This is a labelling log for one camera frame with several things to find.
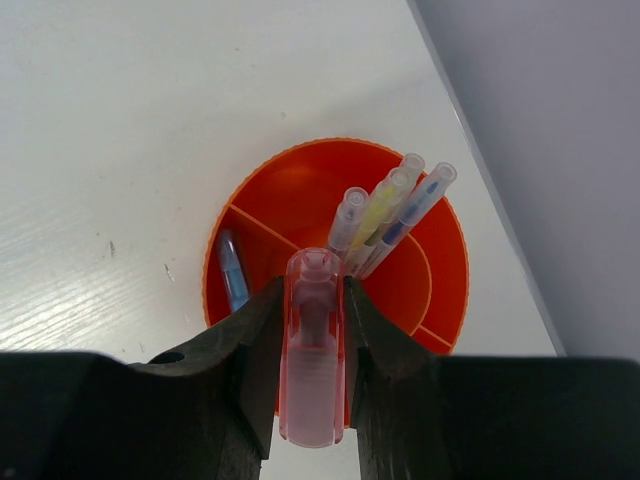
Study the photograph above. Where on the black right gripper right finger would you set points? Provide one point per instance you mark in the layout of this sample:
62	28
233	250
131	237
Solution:
392	397

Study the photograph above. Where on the blue correction tape dispenser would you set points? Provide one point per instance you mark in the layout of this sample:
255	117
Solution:
235	283

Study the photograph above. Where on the orange round pen holder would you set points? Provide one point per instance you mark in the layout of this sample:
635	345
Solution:
289	203

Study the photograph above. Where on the pink correction tape dispenser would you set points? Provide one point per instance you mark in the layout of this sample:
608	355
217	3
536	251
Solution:
312	369

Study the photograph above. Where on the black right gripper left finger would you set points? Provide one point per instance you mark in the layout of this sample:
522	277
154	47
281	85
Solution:
219	390

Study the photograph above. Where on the clear blue gel pen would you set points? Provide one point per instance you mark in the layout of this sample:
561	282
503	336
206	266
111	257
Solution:
417	205

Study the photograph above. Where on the yellow gel pen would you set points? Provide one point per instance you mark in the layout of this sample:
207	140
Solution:
383	199

